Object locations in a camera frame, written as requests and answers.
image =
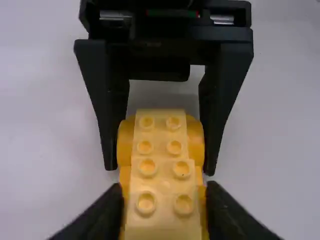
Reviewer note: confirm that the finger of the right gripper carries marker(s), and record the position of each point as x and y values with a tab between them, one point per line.
225	100

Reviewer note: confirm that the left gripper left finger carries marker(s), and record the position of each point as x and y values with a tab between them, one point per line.
100	220

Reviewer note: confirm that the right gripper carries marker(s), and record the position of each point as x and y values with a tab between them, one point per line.
160	50

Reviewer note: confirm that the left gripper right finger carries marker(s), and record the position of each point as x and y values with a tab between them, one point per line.
230	220

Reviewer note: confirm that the yellow toy car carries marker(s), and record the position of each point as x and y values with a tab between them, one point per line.
162	180

